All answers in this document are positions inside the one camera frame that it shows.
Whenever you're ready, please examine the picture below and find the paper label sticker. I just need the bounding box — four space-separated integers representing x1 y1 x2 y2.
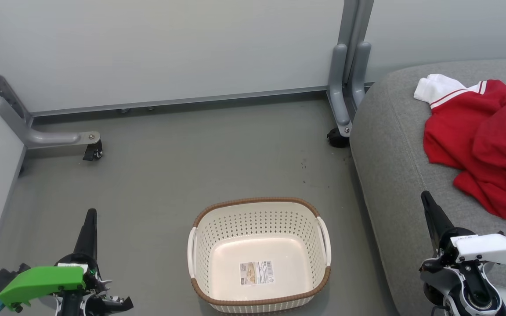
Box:
239 260 275 287

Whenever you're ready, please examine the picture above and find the cream perforated basket, brown rim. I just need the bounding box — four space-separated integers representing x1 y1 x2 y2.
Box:
187 197 333 314

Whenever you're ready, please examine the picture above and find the red jacket with white sleeves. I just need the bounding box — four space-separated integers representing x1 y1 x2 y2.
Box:
413 74 506 224

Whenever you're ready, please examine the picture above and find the black caster wheel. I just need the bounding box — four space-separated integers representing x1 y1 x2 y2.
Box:
327 127 351 148
83 140 103 162

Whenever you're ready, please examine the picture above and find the grey partition stand with angled brace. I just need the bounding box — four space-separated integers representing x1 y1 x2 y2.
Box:
0 37 102 152

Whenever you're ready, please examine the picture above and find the right gripper, white cover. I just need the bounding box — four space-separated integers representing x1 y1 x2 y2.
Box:
421 190 506 278

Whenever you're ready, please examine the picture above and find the grey fabric sofa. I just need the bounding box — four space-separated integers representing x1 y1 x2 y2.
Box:
350 57 506 316

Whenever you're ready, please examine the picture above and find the left gripper, green cover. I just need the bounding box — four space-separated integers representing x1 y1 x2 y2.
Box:
0 208 113 308

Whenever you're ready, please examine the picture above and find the grey partition stand with upright post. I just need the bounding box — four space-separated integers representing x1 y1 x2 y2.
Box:
327 0 374 137

